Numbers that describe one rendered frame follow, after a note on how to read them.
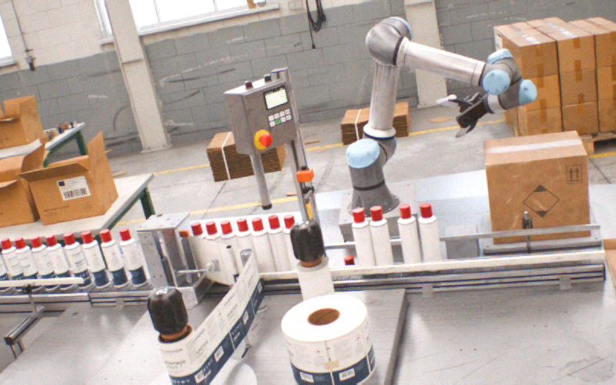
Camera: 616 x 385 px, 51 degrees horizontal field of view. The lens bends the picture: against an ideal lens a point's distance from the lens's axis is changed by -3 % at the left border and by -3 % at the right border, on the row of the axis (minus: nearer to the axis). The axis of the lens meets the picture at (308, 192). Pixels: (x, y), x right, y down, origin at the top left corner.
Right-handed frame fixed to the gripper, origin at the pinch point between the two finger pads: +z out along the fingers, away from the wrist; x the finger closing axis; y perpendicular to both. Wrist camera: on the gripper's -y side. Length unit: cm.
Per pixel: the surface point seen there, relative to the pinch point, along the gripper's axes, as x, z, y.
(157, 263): 20, 41, -101
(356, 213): 3, -5, -63
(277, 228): 9, 18, -73
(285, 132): 31, 10, -57
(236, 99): 48, 10, -65
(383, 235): -7, -8, -62
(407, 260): -17, -11, -61
